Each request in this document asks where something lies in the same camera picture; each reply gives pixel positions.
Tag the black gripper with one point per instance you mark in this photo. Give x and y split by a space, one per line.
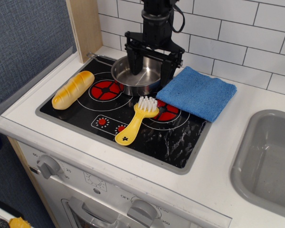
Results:
154 42

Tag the metal pot with handle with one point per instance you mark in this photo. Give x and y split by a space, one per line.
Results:
146 82

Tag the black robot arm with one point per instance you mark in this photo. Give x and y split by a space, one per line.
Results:
161 10

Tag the blue towel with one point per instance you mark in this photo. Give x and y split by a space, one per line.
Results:
197 94

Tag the yellow dish brush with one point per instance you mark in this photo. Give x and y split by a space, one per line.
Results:
145 108

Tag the black toy stovetop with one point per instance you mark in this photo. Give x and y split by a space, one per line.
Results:
171 140

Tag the toy bread loaf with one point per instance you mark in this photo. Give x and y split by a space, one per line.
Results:
72 90

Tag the grey left oven knob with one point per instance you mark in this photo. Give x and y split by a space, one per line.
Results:
47 166

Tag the grey oven knob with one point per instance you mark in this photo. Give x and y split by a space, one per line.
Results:
142 212
47 166

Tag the grey right oven knob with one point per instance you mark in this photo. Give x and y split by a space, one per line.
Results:
142 212

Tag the grey sink basin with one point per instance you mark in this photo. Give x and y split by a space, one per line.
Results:
258 172

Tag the yellow black object on floor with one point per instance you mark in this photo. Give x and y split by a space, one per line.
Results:
14 223

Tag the wooden side post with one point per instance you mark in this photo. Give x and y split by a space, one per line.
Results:
86 26

